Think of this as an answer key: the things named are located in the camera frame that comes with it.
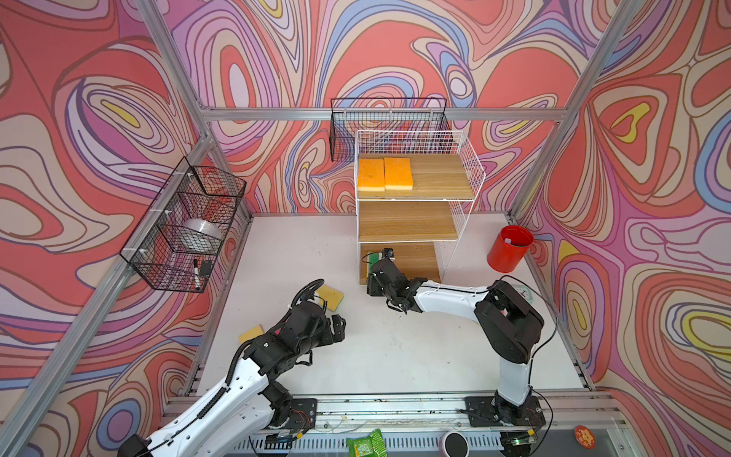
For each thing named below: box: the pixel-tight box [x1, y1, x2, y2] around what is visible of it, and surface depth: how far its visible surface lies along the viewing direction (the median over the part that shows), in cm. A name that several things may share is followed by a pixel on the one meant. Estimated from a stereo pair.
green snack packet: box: [346, 428, 389, 457], surface depth 70 cm
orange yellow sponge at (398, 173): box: [383, 157, 414, 191], surface depth 72 cm
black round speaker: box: [439, 431, 471, 457], surface depth 66 cm
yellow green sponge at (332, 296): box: [316, 284, 345, 313], surface depth 97 cm
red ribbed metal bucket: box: [486, 224, 535, 274], surface depth 102 cm
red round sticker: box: [573, 424, 597, 451], surface depth 72 cm
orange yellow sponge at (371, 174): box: [357, 158, 386, 192], surface depth 72 cm
